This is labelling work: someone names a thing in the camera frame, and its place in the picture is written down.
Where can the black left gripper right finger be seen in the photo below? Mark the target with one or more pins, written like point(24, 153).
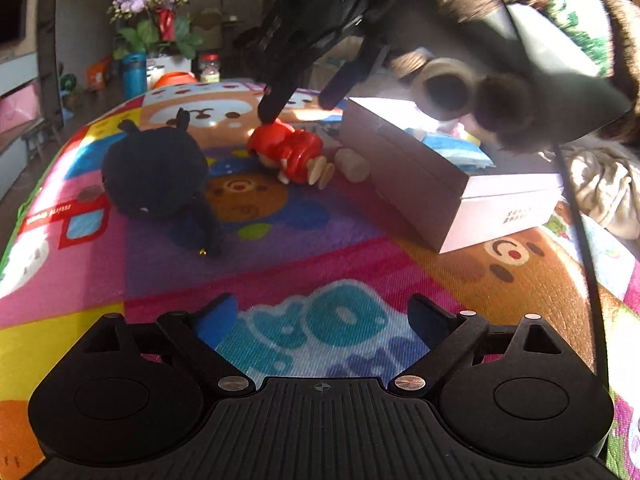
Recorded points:
point(450, 339)

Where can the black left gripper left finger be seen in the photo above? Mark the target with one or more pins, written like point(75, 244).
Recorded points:
point(195, 337)

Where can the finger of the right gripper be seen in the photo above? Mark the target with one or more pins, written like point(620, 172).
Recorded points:
point(281, 81)
point(369, 59)

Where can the red-dressed doll figure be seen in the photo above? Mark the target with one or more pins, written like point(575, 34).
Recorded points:
point(295, 155)

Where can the clear jar with red lid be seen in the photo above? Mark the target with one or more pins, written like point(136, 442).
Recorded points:
point(209, 68)

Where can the orange bowl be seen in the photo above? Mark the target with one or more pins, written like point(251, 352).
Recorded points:
point(173, 79)

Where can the purple orchid flower pot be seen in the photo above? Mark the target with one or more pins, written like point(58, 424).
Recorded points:
point(152, 27)

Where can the white cardboard box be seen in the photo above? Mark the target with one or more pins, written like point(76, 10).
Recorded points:
point(451, 208)

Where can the colourful cartoon play mat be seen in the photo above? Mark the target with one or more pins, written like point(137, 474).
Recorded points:
point(322, 278)

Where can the blue tissue pack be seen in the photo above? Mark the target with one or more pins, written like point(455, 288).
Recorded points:
point(464, 154)

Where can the black plush toy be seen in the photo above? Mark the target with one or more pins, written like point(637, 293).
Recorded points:
point(160, 174)

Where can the blue cup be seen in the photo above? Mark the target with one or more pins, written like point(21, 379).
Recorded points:
point(134, 75)

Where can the beige blanket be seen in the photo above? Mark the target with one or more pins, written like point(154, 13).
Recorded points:
point(605, 176)

